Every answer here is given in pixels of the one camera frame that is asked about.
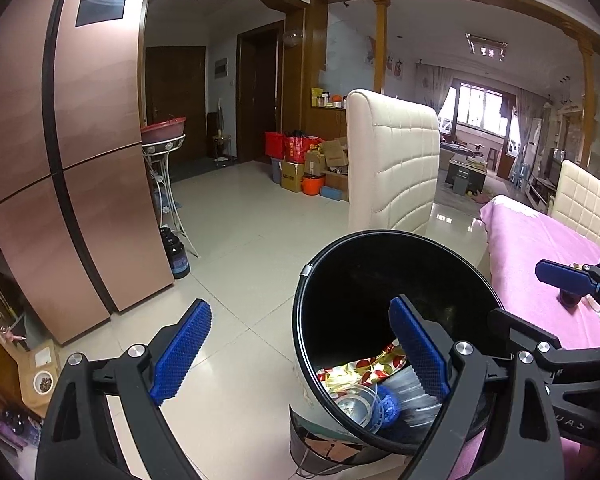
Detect clear plastic tray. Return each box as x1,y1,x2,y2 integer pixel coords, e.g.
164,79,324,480
381,365,441,428

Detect blue cylindrical tin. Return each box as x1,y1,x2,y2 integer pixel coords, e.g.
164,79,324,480
366,384,401,434

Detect red gold foil wrapper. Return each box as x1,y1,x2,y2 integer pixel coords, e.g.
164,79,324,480
316,340,408,393

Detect black round trash bin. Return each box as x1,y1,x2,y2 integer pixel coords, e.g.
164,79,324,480
289,230,503,476

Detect pink floral tablecloth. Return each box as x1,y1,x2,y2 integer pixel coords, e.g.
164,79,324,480
451,195,600,479

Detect cream chair far middle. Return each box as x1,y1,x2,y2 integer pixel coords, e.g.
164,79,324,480
550,160,600,247

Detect cream chair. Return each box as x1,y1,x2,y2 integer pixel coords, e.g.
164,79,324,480
550,160,600,247
346,89,440,234

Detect coffee table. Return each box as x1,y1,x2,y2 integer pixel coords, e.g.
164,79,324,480
445,154,488,195

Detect window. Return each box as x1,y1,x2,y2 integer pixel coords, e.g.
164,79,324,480
444,81,509,138

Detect dark water jug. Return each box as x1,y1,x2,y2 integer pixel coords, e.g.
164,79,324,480
160,226,190,280

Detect cream chair left side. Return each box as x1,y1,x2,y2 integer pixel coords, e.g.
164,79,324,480
346,89,440,234

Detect ceiling lamp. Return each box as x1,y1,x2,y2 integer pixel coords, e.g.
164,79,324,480
465,32,508,62

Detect copper refrigerator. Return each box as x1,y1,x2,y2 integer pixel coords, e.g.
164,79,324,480
0,0,172,344

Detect orange bucket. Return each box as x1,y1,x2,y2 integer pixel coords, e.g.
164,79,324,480
301,174,325,196

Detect cardboard boxes pile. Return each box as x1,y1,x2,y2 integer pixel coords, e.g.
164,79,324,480
275,136,349,202

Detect white metal plant stand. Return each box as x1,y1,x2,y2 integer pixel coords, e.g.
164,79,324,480
140,133,202,260

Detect red gift bag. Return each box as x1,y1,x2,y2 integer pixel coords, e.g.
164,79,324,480
264,130,323,164

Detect red basin on stand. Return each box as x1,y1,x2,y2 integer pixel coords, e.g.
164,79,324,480
140,117,186,144

